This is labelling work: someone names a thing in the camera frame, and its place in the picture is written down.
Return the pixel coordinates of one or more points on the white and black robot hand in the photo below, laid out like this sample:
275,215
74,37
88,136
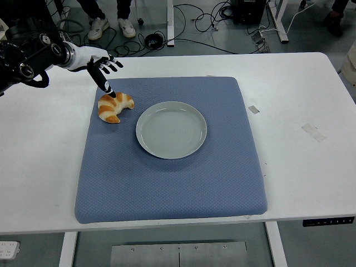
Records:
83,57

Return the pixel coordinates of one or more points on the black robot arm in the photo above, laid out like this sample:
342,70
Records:
27,55

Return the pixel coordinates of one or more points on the person's black shoe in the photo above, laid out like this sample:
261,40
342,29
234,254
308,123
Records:
332,23

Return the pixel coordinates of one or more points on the white power strip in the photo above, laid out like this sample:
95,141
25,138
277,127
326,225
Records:
8,250

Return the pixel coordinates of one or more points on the person's white shoe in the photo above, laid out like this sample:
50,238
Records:
97,29
126,27

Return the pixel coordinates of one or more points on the person's left white shoe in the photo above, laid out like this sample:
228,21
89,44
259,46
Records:
126,27

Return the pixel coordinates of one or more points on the large clear tape piece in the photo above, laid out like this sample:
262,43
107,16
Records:
313,132

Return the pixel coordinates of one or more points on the black table control panel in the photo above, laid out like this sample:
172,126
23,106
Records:
328,221

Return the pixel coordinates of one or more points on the beige object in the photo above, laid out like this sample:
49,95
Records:
349,66

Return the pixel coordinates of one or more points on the striped croissant bread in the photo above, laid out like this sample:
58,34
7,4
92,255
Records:
111,108

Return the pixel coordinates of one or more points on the blue quilted mat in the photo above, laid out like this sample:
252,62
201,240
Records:
167,189

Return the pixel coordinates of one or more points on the round grey plate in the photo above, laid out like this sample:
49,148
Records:
171,130

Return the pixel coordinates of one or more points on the black equipment box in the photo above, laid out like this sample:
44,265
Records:
249,11

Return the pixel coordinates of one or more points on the person's right white shoe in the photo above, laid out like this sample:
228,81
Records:
97,29

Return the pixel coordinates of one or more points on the grey foot pedal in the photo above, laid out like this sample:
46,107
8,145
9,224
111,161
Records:
260,41

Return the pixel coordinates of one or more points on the small clear tape piece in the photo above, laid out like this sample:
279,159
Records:
253,109

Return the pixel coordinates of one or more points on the person's left leg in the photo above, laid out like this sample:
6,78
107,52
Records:
123,8

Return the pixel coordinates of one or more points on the white desk leg with foot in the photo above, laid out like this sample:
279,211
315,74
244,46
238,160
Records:
281,25

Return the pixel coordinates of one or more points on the white table leg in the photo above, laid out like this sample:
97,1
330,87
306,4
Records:
276,247
67,250

